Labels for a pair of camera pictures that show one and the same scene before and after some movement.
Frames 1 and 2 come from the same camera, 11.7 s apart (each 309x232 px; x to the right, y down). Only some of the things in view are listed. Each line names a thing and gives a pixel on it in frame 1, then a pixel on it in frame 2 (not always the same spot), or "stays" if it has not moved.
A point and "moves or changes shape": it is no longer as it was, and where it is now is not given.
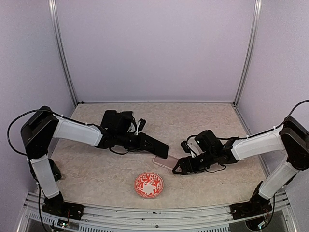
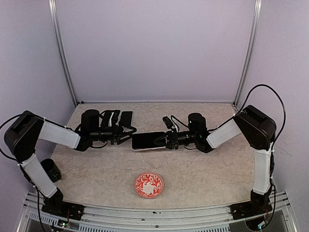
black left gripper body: (134, 145) to (116, 136)
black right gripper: (182, 161) to (172, 138)
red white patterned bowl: (148, 185) stays
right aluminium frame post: (254, 36) stays
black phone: (153, 146) moves or changes shape
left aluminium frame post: (57, 31) stays
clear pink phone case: (169, 163) moves or changes shape
